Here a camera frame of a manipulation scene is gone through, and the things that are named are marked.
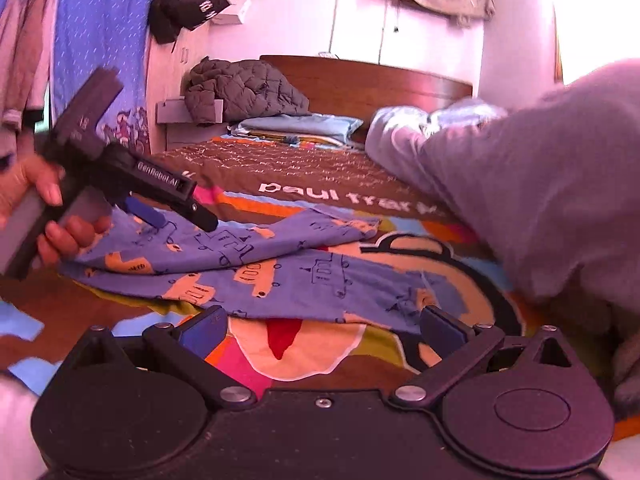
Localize light blue pillow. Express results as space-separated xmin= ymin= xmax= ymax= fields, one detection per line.
xmin=230 ymin=114 xmax=363 ymax=146

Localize hanging clothes in wardrobe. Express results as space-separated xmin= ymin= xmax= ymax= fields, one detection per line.
xmin=0 ymin=0 xmax=59 ymax=162

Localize purple cartoon print pants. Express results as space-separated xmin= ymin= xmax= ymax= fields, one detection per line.
xmin=60 ymin=207 xmax=469 ymax=334

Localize colourful cartoon bed cover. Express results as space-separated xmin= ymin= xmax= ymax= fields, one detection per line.
xmin=1 ymin=139 xmax=551 ymax=393

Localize wooden headboard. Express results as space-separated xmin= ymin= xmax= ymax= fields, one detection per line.
xmin=260 ymin=55 xmax=473 ymax=122

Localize lilac duvet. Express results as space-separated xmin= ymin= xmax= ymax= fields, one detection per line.
xmin=366 ymin=60 xmax=639 ymax=417

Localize white box on shelf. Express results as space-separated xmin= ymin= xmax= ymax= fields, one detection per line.
xmin=210 ymin=0 xmax=252 ymax=26

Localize black hanging bag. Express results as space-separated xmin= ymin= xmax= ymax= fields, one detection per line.
xmin=148 ymin=0 xmax=230 ymax=44

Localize person's left hand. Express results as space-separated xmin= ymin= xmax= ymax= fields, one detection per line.
xmin=1 ymin=155 xmax=113 ymax=278

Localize blue dotted curtain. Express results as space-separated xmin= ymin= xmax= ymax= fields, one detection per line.
xmin=50 ymin=0 xmax=152 ymax=154

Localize grey bedside box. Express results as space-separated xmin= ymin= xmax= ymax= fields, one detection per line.
xmin=155 ymin=96 xmax=224 ymax=125

